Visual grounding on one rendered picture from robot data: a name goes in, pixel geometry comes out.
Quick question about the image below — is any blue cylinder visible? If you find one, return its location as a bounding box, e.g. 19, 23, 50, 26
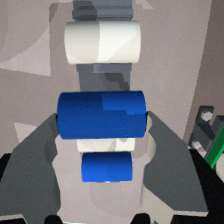
81, 152, 133, 182
57, 91, 146, 140

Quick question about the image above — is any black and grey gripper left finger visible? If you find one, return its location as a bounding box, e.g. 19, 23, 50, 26
0, 113, 61, 224

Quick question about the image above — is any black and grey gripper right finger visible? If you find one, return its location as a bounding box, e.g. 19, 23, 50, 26
140, 111, 224, 224

